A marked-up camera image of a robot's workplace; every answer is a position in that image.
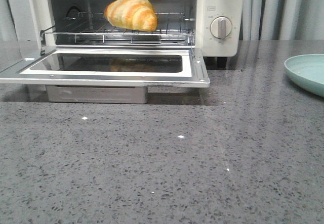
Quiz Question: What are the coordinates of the glass oven door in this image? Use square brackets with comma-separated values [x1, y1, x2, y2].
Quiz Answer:
[1, 46, 210, 87]

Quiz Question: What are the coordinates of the striped croissant bread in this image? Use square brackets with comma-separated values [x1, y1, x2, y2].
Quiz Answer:
[104, 0, 157, 32]

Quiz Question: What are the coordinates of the lower cream oven knob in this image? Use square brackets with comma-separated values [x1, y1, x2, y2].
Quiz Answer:
[210, 17, 232, 39]

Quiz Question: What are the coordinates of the cream Toshiba toaster oven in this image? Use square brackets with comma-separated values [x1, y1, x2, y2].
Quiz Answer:
[31, 0, 243, 68]

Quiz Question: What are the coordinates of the pale grey curtain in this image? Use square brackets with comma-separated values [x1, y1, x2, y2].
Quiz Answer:
[239, 0, 323, 40]

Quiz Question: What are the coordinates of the light green plate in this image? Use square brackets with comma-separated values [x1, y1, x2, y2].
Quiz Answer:
[284, 54, 323, 97]

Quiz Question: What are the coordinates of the metal oven door handle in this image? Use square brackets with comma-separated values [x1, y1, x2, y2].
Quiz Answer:
[46, 85, 148, 104]

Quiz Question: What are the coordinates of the metal wire oven rack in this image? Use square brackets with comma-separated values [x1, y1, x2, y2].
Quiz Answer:
[40, 12, 195, 46]

